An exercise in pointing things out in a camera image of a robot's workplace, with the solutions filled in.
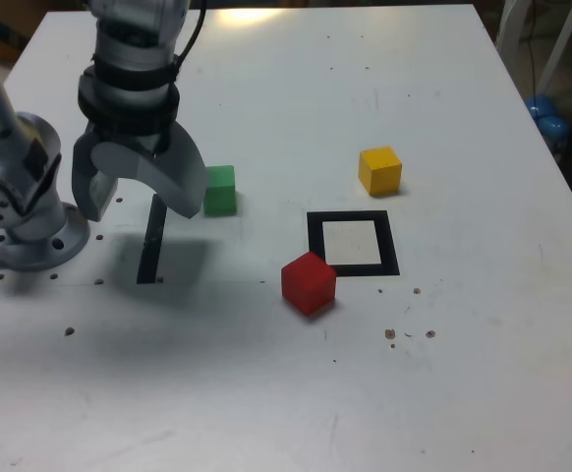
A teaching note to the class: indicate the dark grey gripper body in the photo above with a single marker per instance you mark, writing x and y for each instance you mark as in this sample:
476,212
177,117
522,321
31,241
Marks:
153,142

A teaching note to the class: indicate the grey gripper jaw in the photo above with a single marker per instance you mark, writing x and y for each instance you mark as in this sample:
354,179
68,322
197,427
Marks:
82,187
178,182

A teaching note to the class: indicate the green cube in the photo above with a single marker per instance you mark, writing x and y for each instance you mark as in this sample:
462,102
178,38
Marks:
222,196

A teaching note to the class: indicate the red cube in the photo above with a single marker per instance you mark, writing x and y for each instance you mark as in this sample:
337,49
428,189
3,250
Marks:
308,282

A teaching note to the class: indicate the yellow cube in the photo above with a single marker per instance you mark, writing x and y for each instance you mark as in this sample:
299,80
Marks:
379,169

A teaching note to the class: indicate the black tape square outline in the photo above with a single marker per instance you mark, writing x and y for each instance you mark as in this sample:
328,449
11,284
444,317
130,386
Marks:
314,246

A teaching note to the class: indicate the black tape strip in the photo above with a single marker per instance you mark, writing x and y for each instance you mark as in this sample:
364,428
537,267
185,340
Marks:
149,246

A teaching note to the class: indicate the blue rounded object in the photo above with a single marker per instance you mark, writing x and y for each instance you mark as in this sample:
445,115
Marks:
546,120

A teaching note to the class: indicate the white frame legs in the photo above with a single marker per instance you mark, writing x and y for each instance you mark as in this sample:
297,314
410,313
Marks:
558,46

